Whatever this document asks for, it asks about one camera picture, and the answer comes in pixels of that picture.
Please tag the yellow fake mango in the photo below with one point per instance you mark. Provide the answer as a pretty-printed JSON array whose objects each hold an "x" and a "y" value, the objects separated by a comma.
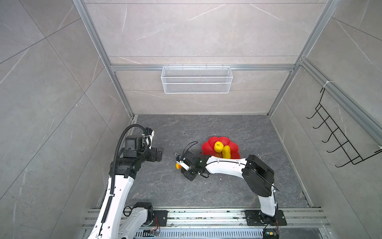
[{"x": 226, "y": 152}]

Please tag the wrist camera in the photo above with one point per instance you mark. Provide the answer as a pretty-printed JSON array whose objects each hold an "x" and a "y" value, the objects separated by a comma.
[
  {"x": 181, "y": 160},
  {"x": 149, "y": 136}
]

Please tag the black wire hook rack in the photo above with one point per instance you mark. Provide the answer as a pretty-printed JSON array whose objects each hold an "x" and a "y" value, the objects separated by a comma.
[{"x": 352, "y": 155}]

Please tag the aluminium rail frame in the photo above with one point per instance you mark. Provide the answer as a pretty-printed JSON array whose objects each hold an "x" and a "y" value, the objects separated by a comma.
[{"x": 230, "y": 223}]

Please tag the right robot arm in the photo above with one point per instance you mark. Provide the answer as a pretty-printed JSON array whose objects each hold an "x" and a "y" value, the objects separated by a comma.
[{"x": 258, "y": 175}]

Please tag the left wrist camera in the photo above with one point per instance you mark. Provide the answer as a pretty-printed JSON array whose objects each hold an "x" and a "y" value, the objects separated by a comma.
[{"x": 149, "y": 136}]

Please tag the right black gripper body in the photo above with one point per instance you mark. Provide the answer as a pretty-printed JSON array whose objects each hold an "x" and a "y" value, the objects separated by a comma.
[{"x": 190, "y": 174}]

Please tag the yellow fake apple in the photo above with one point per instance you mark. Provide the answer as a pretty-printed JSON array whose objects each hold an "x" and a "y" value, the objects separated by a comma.
[{"x": 218, "y": 147}]

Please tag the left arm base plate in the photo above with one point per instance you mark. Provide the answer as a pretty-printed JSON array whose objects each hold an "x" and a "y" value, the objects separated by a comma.
[{"x": 156, "y": 217}]

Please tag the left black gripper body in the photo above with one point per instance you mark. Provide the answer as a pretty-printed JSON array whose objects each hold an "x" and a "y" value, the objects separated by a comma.
[{"x": 149, "y": 155}]

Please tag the white wire mesh basket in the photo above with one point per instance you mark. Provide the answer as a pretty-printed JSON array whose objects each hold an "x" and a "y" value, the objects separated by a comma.
[{"x": 196, "y": 80}]

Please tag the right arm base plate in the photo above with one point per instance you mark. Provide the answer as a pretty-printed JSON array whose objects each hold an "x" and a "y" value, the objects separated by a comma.
[{"x": 257, "y": 218}]

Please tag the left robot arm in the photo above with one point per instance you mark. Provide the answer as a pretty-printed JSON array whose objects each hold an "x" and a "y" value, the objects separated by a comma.
[{"x": 112, "y": 221}]

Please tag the red flower-shaped fruit bowl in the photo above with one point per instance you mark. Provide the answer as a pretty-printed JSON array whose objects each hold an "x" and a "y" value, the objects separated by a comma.
[{"x": 208, "y": 147}]

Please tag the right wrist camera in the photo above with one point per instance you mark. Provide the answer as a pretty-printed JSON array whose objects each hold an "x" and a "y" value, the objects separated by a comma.
[{"x": 181, "y": 160}]

